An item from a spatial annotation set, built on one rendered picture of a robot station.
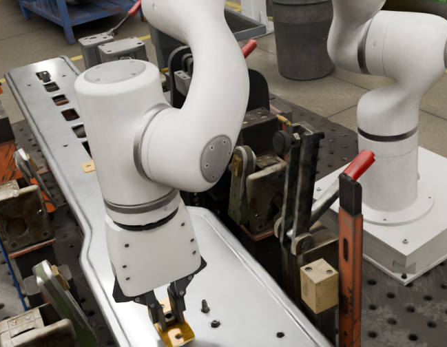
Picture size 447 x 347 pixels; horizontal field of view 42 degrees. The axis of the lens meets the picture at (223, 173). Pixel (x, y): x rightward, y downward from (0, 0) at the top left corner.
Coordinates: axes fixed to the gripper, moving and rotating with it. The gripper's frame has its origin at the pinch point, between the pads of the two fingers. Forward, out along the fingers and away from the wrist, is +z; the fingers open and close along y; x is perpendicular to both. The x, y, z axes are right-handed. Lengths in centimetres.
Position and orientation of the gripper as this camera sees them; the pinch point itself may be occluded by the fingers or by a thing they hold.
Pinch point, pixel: (167, 308)
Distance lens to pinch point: 75.4
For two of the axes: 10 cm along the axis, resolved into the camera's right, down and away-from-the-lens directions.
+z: 1.1, 8.5, 5.2
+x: 4.5, 4.2, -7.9
